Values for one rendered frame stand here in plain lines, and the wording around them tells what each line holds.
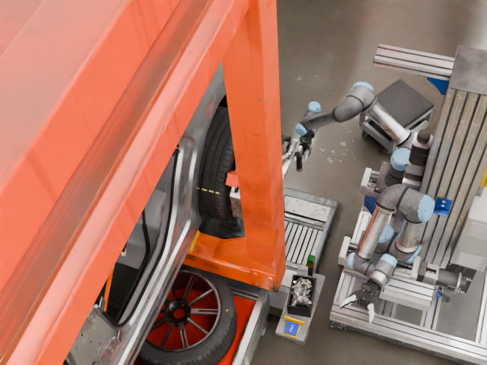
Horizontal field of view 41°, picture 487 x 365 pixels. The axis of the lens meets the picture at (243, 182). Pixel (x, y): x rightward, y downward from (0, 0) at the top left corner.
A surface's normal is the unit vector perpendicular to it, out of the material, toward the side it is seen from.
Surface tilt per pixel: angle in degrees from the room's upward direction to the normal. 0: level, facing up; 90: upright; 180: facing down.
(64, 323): 90
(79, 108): 90
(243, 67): 90
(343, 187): 0
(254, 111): 90
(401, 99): 0
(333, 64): 0
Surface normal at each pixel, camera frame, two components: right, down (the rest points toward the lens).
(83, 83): 0.94, 0.25
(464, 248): -0.33, 0.79
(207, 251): -0.07, -0.56
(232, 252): -0.61, -0.60
